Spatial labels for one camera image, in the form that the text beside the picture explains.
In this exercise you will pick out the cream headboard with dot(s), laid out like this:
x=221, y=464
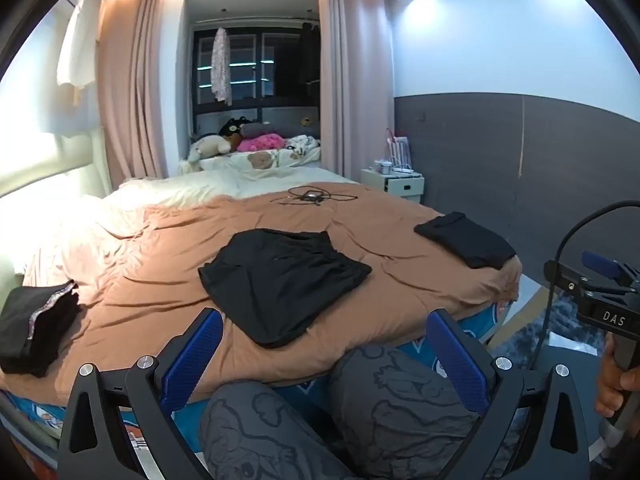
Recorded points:
x=50, y=185

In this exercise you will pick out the black plush toy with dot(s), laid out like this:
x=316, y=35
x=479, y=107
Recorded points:
x=232, y=127

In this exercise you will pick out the pink curtain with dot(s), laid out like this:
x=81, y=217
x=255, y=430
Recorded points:
x=130, y=85
x=350, y=85

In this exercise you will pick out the white nightstand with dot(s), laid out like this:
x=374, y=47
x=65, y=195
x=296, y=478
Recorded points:
x=400, y=187

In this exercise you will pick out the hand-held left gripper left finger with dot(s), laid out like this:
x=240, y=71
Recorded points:
x=192, y=355

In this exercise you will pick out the beige plush dog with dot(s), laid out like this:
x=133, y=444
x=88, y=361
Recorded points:
x=210, y=146

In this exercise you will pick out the cream bed sheet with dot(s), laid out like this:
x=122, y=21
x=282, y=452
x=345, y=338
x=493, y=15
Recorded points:
x=200, y=187

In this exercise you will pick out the small jar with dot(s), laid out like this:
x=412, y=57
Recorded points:
x=384, y=166

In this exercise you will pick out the folded black garment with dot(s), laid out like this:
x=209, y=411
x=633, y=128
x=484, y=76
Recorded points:
x=465, y=240

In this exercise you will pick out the grey cushion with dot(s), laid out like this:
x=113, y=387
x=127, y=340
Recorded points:
x=255, y=129

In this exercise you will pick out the hanging floral garment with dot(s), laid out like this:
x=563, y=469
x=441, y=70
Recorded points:
x=220, y=65

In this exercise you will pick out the white pink bag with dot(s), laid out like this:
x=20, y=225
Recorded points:
x=400, y=152

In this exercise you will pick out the white black-spotted cloth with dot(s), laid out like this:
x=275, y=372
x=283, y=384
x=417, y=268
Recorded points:
x=302, y=142

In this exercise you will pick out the bed with brown duvet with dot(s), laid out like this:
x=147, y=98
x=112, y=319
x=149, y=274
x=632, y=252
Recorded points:
x=150, y=260

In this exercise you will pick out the small yellow plush toy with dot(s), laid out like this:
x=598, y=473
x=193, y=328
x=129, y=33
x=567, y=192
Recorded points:
x=306, y=121

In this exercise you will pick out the black pants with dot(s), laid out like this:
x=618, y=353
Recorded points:
x=285, y=285

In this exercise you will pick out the bear print pillow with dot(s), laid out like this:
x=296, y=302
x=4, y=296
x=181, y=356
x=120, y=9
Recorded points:
x=260, y=160

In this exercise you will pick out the dark window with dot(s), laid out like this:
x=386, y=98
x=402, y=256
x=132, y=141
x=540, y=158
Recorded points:
x=280, y=60

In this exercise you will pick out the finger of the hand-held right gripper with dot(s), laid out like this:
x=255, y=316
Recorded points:
x=565, y=275
x=600, y=262

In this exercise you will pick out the person's left leg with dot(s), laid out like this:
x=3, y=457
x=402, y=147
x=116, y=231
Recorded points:
x=265, y=435

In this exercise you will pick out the person's right hand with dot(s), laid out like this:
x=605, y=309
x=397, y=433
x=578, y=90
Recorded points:
x=610, y=380

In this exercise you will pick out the folded black clothes stack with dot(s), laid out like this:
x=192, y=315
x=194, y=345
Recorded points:
x=35, y=325

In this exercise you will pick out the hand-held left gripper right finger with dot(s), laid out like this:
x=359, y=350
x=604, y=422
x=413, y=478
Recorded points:
x=457, y=360

